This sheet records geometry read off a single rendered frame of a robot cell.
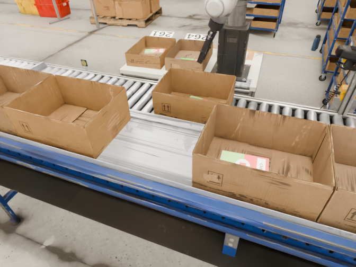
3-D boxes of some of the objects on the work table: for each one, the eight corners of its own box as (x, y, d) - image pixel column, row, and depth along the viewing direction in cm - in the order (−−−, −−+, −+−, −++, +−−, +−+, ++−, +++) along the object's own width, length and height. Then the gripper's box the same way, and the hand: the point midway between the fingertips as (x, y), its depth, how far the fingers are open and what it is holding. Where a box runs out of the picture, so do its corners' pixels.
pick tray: (176, 50, 216) (176, 38, 209) (160, 69, 188) (159, 56, 181) (145, 47, 223) (144, 35, 216) (126, 65, 195) (124, 53, 188)
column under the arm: (216, 62, 195) (219, 16, 174) (250, 65, 188) (258, 19, 167) (207, 77, 176) (210, 28, 155) (246, 82, 169) (254, 32, 148)
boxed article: (145, 51, 215) (145, 49, 214) (164, 50, 214) (164, 48, 213) (144, 54, 209) (144, 52, 208) (163, 54, 209) (163, 52, 208)
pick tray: (213, 53, 208) (213, 41, 201) (202, 74, 180) (203, 61, 173) (179, 50, 215) (179, 38, 208) (165, 70, 187) (163, 57, 180)
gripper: (220, 29, 119) (202, 70, 135) (228, 18, 132) (211, 57, 148) (205, 21, 119) (189, 64, 136) (215, 11, 132) (199, 51, 148)
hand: (202, 55), depth 140 cm, fingers open, 5 cm apart
